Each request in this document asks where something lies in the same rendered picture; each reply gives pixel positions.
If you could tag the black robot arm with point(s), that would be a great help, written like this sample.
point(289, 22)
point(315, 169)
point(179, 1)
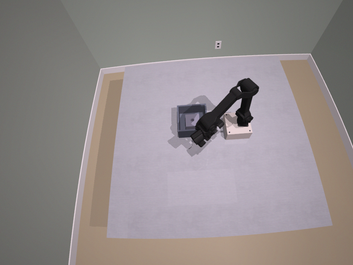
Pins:
point(207, 124)

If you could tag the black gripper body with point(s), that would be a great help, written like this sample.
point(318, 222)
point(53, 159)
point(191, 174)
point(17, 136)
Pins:
point(202, 143)

